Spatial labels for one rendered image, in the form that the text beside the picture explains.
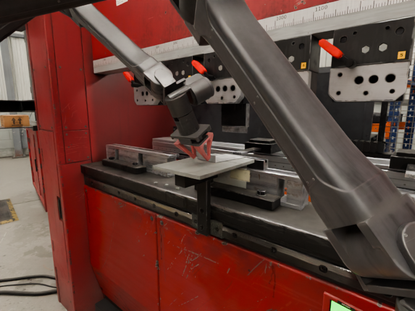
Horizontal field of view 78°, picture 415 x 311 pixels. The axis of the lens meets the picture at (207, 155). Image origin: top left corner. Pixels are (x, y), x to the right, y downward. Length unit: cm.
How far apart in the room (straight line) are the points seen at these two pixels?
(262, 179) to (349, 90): 34
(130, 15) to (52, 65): 44
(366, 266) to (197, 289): 74
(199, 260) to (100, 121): 93
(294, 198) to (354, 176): 51
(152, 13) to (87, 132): 69
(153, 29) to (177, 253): 85
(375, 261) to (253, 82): 21
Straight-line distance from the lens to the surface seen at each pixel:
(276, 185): 79
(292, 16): 77
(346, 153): 28
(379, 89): 68
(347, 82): 69
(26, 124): 300
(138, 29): 120
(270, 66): 31
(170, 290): 111
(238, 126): 85
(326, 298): 55
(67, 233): 155
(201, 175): 62
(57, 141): 142
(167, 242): 100
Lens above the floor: 116
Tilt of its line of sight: 10 degrees down
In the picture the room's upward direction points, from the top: straight up
